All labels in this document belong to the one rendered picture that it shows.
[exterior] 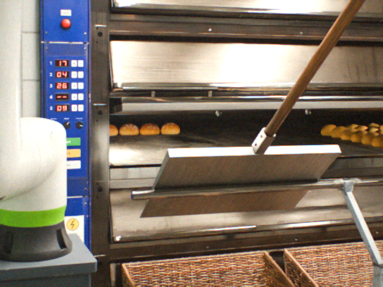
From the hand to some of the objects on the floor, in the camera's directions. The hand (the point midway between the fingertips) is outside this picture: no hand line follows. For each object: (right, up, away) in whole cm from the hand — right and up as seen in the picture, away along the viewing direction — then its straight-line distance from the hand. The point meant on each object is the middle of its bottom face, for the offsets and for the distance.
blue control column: (-124, -168, +210) cm, 295 cm away
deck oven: (-33, -165, +244) cm, 296 cm away
